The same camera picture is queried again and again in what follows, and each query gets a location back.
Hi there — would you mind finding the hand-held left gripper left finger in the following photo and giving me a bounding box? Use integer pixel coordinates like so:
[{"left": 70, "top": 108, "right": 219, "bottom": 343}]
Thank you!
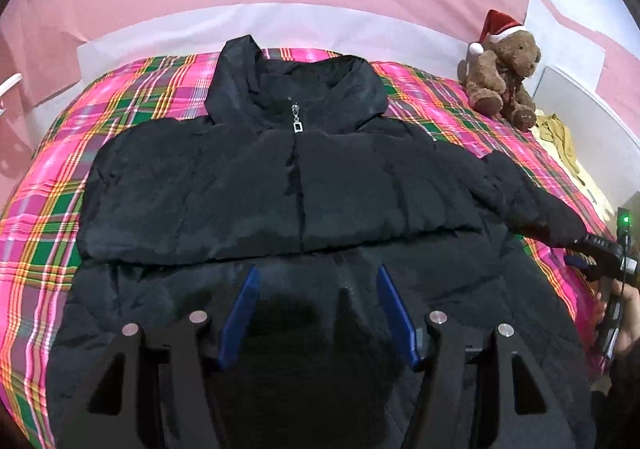
[{"left": 50, "top": 265, "right": 261, "bottom": 449}]

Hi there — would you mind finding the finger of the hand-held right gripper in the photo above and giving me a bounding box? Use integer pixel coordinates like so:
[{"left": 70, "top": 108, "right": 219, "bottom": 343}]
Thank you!
[{"left": 564, "top": 251, "right": 598, "bottom": 282}]

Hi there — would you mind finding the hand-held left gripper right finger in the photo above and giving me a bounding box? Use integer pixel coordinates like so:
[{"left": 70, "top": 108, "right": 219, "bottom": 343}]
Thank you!
[{"left": 376, "top": 264, "right": 598, "bottom": 449}]

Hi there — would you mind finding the black puffer jacket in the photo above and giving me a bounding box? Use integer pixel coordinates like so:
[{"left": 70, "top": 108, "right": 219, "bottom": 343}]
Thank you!
[{"left": 47, "top": 34, "right": 598, "bottom": 449}]

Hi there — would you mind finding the person's right hand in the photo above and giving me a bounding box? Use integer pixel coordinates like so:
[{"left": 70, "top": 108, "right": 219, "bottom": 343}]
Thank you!
[{"left": 594, "top": 285, "right": 640, "bottom": 359}]

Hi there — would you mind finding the yellow cloth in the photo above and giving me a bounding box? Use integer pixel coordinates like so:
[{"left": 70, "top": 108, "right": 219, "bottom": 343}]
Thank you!
[{"left": 530, "top": 113, "right": 616, "bottom": 230}]

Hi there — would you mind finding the white board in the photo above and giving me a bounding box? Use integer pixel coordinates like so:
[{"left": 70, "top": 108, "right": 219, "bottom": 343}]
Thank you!
[{"left": 535, "top": 65, "right": 640, "bottom": 210}]

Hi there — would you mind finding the brown teddy bear, santa hat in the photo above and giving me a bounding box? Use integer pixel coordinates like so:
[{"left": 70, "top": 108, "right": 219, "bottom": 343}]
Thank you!
[{"left": 457, "top": 9, "right": 543, "bottom": 132}]

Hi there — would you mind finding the pink green plaid blanket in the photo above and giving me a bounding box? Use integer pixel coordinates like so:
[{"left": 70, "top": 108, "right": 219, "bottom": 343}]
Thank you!
[{"left": 0, "top": 48, "right": 618, "bottom": 449}]

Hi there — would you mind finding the white plastic bar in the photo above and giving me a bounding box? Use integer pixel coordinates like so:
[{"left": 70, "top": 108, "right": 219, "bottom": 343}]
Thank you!
[{"left": 0, "top": 73, "right": 24, "bottom": 119}]

